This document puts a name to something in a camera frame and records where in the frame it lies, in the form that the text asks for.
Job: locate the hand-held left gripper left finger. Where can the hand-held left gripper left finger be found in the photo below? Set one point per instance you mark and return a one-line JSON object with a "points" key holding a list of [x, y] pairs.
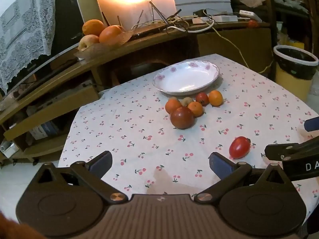
{"points": [[101, 165]]}

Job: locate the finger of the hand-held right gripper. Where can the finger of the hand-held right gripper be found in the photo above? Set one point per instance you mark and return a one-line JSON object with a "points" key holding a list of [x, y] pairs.
{"points": [[312, 124], [276, 151]]}

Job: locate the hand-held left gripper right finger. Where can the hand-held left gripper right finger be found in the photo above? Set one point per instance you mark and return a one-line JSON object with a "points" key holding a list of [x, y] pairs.
{"points": [[219, 166]]}

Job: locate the oval red tomato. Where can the oval red tomato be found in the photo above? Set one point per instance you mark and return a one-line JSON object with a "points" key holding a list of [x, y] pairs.
{"points": [[239, 147]]}

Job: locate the large dark red tomato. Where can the large dark red tomato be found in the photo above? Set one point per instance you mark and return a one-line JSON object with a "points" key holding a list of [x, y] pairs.
{"points": [[182, 118]]}

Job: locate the orange tangerine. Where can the orange tangerine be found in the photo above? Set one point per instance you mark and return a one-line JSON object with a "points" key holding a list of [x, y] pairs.
{"points": [[196, 109], [172, 105], [215, 97]]}

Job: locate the small round red tomato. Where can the small round red tomato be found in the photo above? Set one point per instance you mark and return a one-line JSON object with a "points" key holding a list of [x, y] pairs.
{"points": [[202, 98]]}

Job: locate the round brown fruit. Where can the round brown fruit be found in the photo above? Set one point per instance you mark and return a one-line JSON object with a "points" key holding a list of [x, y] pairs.
{"points": [[186, 101]]}

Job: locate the white floral rimmed plate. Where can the white floral rimmed plate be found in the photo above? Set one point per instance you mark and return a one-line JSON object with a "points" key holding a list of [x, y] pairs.
{"points": [[184, 79]]}

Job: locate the yellow bin with black liner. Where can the yellow bin with black liner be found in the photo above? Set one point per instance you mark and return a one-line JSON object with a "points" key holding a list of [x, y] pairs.
{"points": [[294, 79]]}

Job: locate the cherry print tablecloth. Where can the cherry print tablecloth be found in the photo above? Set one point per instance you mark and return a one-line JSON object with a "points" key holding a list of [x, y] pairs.
{"points": [[149, 132]]}

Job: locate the blue box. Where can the blue box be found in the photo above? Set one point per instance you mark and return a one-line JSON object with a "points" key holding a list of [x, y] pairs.
{"points": [[43, 130]]}

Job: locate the small white box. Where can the small white box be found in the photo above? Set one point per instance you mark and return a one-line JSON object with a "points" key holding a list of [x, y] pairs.
{"points": [[8, 149]]}

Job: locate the small orange fruit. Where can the small orange fruit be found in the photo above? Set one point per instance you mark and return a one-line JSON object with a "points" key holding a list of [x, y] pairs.
{"points": [[253, 24]]}

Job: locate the dark cluttered shelf rack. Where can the dark cluttered shelf rack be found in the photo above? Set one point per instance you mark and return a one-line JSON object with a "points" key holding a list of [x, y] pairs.
{"points": [[286, 5]]}

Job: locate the pale red apple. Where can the pale red apple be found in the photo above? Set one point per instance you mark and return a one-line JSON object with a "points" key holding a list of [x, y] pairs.
{"points": [[87, 42]]}

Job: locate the wooden media stand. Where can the wooden media stand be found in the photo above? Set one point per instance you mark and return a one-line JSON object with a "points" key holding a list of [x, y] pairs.
{"points": [[139, 47]]}

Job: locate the white power adapter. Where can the white power adapter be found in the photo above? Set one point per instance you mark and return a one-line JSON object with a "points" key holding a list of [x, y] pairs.
{"points": [[249, 14]]}

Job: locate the large orange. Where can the large orange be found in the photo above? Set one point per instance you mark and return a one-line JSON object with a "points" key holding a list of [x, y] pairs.
{"points": [[109, 34], [92, 27]]}

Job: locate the white power strip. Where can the white power strip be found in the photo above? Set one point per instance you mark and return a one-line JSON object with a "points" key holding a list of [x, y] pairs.
{"points": [[221, 18]]}

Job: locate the black television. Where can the black television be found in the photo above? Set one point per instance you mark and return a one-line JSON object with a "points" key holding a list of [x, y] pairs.
{"points": [[67, 17]]}

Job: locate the white lace cloth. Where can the white lace cloth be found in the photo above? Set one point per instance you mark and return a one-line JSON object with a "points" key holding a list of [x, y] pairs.
{"points": [[25, 29]]}

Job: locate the bright white panel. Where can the bright white panel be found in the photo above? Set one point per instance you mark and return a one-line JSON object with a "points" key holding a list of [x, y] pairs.
{"points": [[132, 2]]}

